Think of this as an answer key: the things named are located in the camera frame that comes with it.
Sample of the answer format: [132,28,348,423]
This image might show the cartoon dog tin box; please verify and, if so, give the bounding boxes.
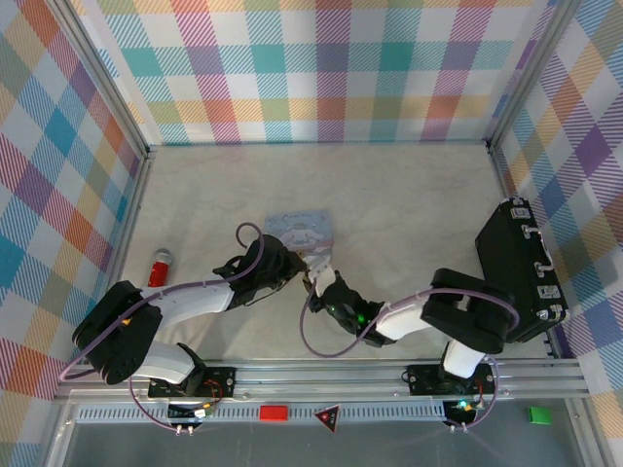
[264,207,338,269]

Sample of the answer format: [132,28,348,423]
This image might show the red glitter toy microphone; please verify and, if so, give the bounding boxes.
[148,248,174,289]

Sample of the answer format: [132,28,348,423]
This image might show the red black triangle sticker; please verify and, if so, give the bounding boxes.
[313,403,342,434]

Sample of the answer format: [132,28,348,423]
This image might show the black electronics board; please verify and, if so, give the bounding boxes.
[442,399,488,425]
[167,402,218,425]

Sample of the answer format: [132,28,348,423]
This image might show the black briefcase silver latches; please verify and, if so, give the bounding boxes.
[474,197,570,344]

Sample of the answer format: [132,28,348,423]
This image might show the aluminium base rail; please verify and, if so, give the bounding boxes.
[57,358,585,401]

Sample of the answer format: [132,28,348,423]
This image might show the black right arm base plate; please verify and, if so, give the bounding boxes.
[406,364,494,397]

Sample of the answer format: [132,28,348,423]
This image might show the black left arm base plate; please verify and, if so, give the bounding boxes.
[147,365,238,398]

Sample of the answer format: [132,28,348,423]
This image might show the perforated grey cable tray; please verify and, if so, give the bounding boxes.
[76,407,449,423]

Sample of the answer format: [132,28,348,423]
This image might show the aluminium frame post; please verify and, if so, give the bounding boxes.
[46,0,152,162]
[484,0,583,147]

